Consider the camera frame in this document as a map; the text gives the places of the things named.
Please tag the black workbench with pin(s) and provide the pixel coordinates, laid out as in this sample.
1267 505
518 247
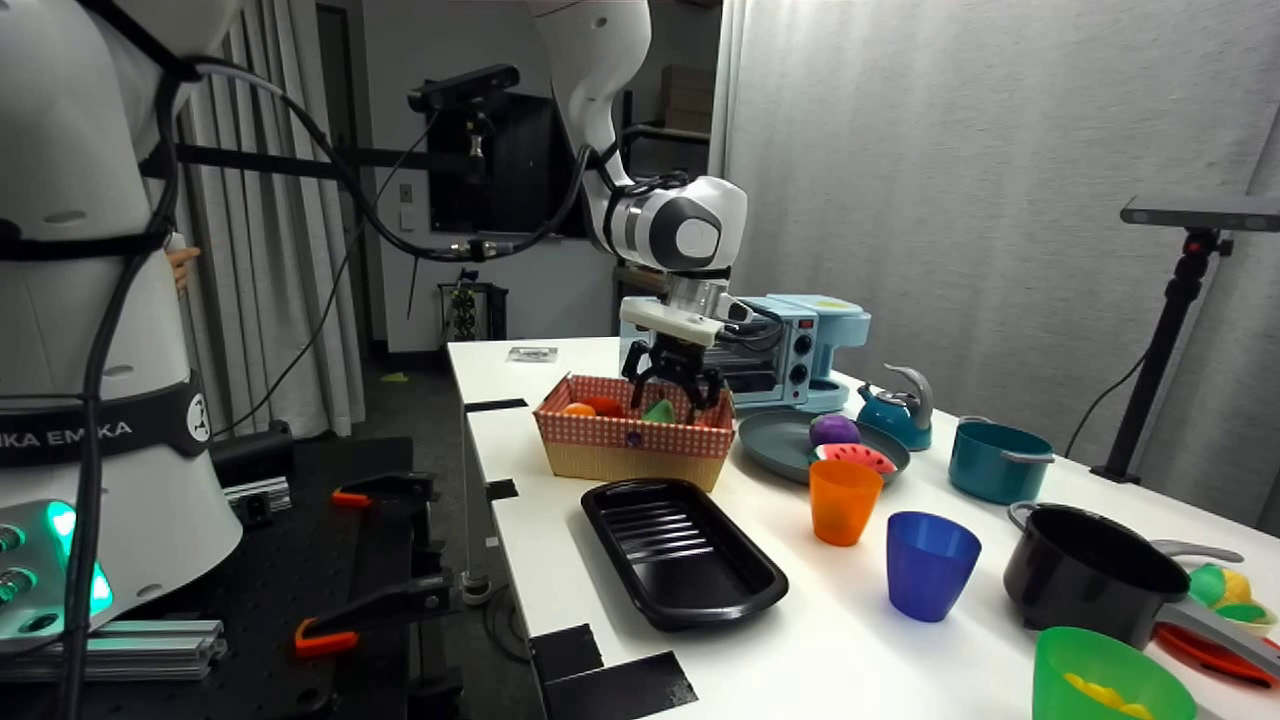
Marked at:
334 547

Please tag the red toy vegetable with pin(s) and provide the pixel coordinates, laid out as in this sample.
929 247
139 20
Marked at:
604 402

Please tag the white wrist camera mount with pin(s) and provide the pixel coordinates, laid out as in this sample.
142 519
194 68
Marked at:
671 315

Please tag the purple toy fruit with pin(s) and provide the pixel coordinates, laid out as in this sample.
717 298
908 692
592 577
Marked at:
839 430

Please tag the white curtain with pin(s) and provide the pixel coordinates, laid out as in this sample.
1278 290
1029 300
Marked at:
963 201

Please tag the orange toy fruit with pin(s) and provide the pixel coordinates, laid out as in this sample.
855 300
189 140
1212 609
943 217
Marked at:
576 408

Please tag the green toy pear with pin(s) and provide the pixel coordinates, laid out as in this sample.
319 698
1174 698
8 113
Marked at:
662 413

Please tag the black rectangular tray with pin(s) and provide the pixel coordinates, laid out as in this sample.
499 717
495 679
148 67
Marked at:
682 554

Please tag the large black tape patch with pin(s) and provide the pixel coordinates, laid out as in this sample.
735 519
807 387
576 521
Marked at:
613 684

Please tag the grey curtain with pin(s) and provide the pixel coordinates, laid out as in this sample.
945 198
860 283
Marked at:
265 332

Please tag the teal pot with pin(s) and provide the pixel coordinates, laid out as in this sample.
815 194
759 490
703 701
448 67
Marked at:
992 465

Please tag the toy watermelon slice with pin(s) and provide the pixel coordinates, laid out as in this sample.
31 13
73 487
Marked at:
860 458

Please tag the grey utensil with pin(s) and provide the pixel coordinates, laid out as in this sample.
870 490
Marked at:
1227 638

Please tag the green plastic bowl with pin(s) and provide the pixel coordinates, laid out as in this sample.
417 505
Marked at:
1086 675

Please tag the black floor equipment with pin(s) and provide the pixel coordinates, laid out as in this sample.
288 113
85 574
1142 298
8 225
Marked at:
471 308

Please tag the small clear item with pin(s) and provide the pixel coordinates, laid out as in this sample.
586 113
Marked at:
535 355

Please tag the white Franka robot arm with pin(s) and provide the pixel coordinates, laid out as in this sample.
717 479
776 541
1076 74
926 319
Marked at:
82 332

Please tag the yellow toy piece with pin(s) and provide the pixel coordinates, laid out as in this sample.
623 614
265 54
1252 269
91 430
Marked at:
1239 584

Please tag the black pot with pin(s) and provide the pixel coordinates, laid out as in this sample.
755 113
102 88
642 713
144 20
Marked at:
1083 581

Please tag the orange plastic cup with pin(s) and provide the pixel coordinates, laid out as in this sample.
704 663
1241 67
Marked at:
840 505

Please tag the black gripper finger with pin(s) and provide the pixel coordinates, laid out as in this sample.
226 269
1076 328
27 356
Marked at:
709 394
642 377

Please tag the cardboard box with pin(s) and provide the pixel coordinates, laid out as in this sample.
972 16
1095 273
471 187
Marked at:
684 100

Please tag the small black tape square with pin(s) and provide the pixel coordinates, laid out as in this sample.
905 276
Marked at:
500 490

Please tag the black frame bar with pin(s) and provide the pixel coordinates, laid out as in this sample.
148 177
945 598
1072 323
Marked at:
265 163

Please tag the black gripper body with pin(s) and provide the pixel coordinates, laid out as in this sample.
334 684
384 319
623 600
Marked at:
678 355

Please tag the green toy piece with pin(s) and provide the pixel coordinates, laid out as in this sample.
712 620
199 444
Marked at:
1205 584

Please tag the red plate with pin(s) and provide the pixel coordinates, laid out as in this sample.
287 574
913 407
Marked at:
1205 657

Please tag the blue plastic cup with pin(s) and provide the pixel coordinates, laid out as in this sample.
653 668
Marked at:
929 574

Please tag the person's hand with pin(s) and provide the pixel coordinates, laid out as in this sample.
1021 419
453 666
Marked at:
181 260

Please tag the teal toy kettle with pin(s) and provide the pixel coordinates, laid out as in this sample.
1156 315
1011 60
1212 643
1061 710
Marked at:
891 424

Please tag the grey plate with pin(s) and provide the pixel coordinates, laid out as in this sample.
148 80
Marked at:
782 450

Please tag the red checked basket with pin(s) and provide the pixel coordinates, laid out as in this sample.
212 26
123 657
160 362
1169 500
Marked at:
626 444

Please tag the black camera on tripod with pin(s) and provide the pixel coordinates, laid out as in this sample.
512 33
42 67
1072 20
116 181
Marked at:
1174 304

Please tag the aluminium rail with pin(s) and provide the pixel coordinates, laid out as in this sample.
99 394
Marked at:
144 649

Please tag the light blue toy oven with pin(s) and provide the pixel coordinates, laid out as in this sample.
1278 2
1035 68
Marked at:
801 347

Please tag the yellow toy food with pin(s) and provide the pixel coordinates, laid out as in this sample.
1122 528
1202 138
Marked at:
1107 698

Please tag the thin black tape strip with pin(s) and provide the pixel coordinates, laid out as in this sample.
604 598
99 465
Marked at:
499 407

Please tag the black camera on stand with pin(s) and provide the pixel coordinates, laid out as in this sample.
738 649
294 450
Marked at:
467 85

